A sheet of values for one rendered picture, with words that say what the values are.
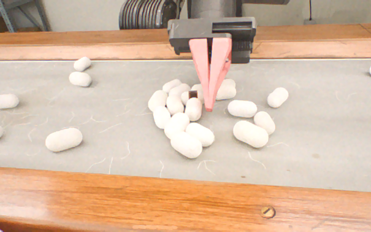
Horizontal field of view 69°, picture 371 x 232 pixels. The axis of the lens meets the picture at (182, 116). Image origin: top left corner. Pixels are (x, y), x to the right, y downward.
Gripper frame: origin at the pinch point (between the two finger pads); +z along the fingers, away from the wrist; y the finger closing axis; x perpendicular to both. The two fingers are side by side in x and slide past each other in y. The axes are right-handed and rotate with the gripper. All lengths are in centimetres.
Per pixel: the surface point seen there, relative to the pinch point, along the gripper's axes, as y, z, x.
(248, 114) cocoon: 4.5, 0.9, 1.1
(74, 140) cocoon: -14.1, 5.5, -3.4
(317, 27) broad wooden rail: 18.5, -20.9, 18.1
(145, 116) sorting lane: -8.2, 1.3, 2.0
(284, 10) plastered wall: 44, -130, 166
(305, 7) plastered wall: 60, -130, 165
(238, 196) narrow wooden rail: 3.1, 9.9, -8.9
